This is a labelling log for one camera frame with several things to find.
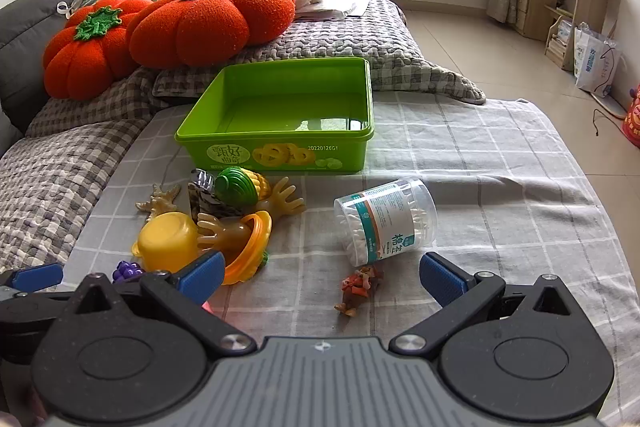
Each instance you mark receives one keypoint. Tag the small brown toy figure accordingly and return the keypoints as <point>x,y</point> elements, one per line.
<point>357,284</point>

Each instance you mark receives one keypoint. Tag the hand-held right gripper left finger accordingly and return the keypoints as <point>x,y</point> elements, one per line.
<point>202,274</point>

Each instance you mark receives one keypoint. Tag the yellow toy cup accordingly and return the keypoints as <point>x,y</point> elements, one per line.
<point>165,242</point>

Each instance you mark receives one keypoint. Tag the white paper shopping bag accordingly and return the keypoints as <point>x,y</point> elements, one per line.
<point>595,62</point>

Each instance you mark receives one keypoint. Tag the red printed container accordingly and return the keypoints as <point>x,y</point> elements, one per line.
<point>632,117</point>

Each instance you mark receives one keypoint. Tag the white papers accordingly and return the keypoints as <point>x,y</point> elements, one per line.
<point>335,4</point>

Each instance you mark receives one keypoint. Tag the clear cotton swab jar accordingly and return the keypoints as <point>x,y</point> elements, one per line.
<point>385,217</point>

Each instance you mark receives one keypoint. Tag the translucent tan toy hand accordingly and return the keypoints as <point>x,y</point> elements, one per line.
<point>282,199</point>
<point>220,234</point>

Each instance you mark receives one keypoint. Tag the purple toy grapes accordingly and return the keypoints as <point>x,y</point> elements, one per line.
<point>127,271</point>

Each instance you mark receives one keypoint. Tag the dark grey sofa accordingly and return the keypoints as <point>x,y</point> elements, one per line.
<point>25,37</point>

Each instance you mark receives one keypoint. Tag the orange toy plate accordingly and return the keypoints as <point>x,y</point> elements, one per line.
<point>250,252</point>

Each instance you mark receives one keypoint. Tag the large orange pumpkin pillow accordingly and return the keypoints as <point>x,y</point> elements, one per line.
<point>210,22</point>

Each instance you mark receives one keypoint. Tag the grey grid bedsheet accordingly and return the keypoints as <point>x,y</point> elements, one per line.
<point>500,207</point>

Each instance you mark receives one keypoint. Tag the small orange pumpkin pillow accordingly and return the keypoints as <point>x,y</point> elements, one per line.
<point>85,57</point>

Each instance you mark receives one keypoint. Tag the tan toy starfish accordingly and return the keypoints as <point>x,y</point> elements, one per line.
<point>160,204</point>

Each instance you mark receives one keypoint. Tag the grey checkered quilt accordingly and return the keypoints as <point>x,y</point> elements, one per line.
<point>350,42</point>

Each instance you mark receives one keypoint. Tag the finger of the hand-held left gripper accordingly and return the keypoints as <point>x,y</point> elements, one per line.
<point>37,276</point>

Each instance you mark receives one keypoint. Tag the green and yellow toy corn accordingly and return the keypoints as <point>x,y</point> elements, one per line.
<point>240,184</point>

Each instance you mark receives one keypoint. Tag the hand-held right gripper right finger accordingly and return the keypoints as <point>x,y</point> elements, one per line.
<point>440,277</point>

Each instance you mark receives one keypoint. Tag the green plastic box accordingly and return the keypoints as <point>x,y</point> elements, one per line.
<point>300,142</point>

